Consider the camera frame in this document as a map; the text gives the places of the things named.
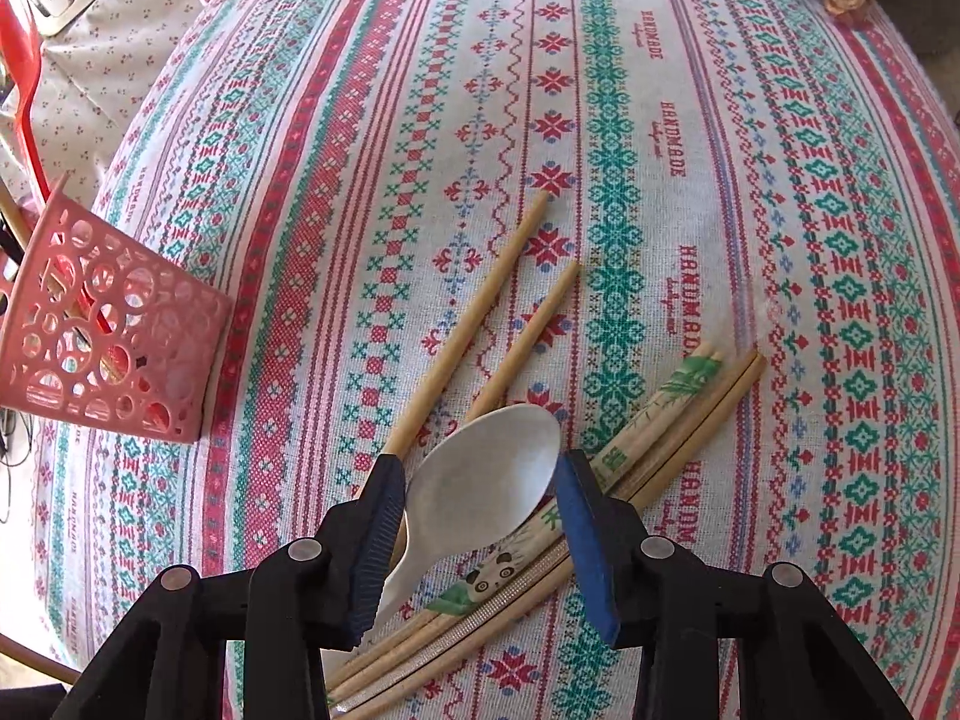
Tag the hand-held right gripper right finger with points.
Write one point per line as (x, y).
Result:
(585, 540)

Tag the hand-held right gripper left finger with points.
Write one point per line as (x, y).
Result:
(379, 540)

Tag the white plastic spoon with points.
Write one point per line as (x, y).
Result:
(480, 480)

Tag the bamboo print wooden chopstick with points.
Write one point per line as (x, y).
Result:
(658, 397)
(679, 397)

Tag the pink perforated plastic basket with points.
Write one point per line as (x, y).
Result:
(150, 360)

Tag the red plastic spoon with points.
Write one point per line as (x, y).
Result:
(19, 45)

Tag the striped patterned tablecloth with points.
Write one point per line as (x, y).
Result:
(675, 127)

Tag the small floral print cloth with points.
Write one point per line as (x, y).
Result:
(112, 75)

